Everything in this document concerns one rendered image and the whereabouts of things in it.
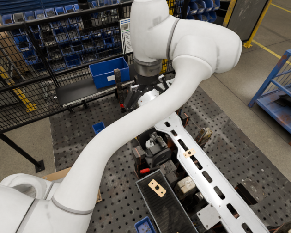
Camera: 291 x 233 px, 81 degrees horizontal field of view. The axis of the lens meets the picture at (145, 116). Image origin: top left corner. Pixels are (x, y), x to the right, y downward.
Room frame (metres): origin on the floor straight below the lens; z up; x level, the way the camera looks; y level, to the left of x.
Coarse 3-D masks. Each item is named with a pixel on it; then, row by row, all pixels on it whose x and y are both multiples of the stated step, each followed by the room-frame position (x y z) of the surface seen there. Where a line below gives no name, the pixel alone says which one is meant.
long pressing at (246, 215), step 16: (144, 96) 1.01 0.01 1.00; (160, 128) 0.69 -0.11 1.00; (176, 128) 0.69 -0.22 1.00; (176, 144) 0.56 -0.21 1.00; (192, 144) 0.56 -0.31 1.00; (208, 160) 0.44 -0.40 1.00; (192, 176) 0.35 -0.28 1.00; (208, 192) 0.26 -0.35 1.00; (224, 192) 0.26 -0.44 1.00; (224, 208) 0.17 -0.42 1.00; (240, 208) 0.17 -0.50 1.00; (224, 224) 0.10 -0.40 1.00; (240, 224) 0.10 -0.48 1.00; (256, 224) 0.10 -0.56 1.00
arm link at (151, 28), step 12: (144, 0) 0.45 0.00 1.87; (156, 0) 0.45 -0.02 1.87; (132, 12) 0.46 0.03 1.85; (144, 12) 0.43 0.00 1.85; (156, 12) 0.43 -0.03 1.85; (168, 12) 0.46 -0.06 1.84; (132, 24) 0.45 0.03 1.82; (144, 24) 0.43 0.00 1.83; (156, 24) 0.43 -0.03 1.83; (168, 24) 0.43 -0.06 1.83; (132, 36) 0.45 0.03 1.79; (144, 36) 0.42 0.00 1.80; (156, 36) 0.41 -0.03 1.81; (168, 36) 0.41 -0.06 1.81; (132, 48) 0.46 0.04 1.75; (144, 48) 0.42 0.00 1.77; (156, 48) 0.41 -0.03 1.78; (168, 48) 0.40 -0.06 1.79; (144, 60) 0.43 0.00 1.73; (156, 60) 0.44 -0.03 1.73
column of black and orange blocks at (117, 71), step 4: (116, 72) 1.08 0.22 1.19; (120, 72) 1.09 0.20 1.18; (116, 76) 1.07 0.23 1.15; (120, 76) 1.09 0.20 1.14; (116, 80) 1.08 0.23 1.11; (120, 80) 1.09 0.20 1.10; (116, 84) 1.08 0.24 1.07; (120, 84) 1.08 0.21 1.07; (120, 88) 1.08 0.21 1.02; (120, 92) 1.08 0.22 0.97; (120, 96) 1.08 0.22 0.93; (120, 100) 1.07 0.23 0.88; (120, 104) 1.09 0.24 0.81; (124, 108) 1.10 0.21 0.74; (124, 112) 1.08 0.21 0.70
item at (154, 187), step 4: (152, 180) 0.27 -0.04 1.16; (152, 184) 0.25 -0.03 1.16; (156, 184) 0.25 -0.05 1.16; (152, 188) 0.23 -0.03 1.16; (156, 188) 0.23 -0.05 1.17; (160, 188) 0.23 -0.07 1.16; (156, 192) 0.21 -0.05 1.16; (160, 192) 0.21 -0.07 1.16; (164, 192) 0.21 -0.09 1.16; (160, 196) 0.20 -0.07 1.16
